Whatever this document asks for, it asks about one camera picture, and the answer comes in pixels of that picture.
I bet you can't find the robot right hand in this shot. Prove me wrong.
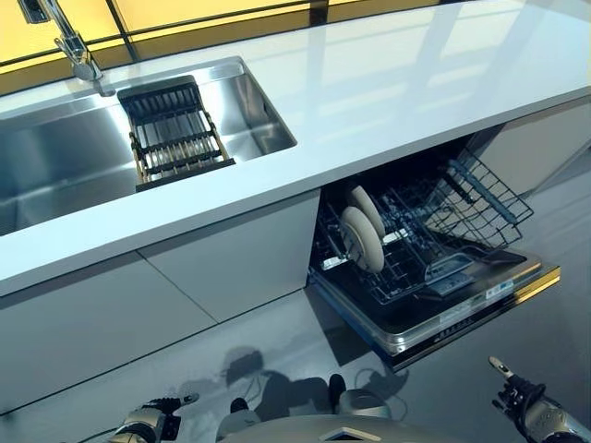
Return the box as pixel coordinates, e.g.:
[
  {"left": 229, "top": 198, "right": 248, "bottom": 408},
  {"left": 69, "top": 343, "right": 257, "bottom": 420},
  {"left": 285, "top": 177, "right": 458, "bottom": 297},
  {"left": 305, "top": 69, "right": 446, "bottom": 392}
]
[{"left": 488, "top": 355, "right": 549, "bottom": 428}]

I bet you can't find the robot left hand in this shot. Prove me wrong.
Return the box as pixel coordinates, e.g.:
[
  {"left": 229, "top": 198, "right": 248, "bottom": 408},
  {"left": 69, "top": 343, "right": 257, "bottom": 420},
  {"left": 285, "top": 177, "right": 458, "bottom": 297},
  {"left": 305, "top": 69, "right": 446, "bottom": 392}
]
[{"left": 154, "top": 391, "right": 200, "bottom": 413}]

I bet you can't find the cream ceramic plate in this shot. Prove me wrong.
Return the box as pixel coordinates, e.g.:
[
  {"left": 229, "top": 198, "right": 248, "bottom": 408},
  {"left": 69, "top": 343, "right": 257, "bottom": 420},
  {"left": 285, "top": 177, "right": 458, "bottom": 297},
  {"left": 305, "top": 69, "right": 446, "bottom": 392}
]
[
  {"left": 341, "top": 206, "right": 386, "bottom": 274},
  {"left": 346, "top": 185, "right": 387, "bottom": 237}
]

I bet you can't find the grey robot left leg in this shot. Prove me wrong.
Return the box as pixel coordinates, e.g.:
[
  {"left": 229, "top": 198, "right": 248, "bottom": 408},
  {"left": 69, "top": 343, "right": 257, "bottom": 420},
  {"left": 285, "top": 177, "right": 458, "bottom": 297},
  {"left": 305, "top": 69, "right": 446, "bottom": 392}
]
[{"left": 215, "top": 396, "right": 263, "bottom": 442}]

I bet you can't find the grey plastic dispenser box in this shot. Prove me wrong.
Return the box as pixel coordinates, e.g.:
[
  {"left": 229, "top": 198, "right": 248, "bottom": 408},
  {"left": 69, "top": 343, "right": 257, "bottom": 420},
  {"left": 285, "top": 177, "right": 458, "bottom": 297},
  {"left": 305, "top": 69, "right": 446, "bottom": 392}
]
[{"left": 423, "top": 255, "right": 477, "bottom": 297}]

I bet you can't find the narrow white cabinet door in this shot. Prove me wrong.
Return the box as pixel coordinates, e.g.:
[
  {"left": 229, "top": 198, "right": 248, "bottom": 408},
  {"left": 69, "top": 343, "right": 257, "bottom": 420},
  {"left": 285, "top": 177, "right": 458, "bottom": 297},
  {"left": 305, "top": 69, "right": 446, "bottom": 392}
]
[{"left": 137, "top": 188, "right": 323, "bottom": 324}]

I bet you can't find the grey side cabinet panel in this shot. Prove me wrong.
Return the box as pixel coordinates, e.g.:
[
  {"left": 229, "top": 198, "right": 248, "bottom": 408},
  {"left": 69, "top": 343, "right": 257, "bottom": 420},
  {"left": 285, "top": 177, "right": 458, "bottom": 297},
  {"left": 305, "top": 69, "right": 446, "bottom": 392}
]
[{"left": 475, "top": 98, "right": 591, "bottom": 196}]

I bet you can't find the black dish rack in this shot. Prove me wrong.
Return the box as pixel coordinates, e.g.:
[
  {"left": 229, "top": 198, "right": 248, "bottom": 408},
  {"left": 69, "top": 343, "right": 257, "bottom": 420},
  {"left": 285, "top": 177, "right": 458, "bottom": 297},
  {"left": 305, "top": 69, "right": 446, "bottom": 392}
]
[{"left": 116, "top": 77, "right": 236, "bottom": 194}]

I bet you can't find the stainless steel sink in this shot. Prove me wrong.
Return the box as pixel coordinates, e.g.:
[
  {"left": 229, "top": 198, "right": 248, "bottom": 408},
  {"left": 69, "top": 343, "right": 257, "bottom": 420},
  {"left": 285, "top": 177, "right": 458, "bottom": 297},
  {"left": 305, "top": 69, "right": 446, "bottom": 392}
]
[{"left": 0, "top": 55, "right": 298, "bottom": 237}]

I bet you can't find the chrome kitchen faucet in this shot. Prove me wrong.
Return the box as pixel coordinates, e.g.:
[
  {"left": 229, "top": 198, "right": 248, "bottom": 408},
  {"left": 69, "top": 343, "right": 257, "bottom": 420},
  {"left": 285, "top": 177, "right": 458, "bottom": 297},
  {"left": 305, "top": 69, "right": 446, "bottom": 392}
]
[{"left": 18, "top": 0, "right": 115, "bottom": 97}]

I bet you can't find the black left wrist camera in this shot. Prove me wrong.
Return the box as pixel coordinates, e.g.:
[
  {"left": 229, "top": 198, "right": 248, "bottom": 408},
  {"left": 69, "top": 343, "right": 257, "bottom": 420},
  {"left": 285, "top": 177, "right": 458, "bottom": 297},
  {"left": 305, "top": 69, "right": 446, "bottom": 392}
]
[{"left": 163, "top": 412, "right": 183, "bottom": 440}]

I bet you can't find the tilted wire dishwasher basket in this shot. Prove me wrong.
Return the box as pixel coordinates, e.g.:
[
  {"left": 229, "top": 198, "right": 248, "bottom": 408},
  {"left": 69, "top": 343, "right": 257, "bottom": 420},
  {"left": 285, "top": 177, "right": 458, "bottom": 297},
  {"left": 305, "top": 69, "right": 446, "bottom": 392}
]
[{"left": 423, "top": 147, "right": 536, "bottom": 246}]

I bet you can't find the dark window frame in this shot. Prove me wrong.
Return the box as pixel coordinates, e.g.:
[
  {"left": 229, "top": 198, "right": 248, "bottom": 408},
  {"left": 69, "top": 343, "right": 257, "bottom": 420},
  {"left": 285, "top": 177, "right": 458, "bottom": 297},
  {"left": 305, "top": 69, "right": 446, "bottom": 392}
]
[{"left": 0, "top": 0, "right": 444, "bottom": 70}]

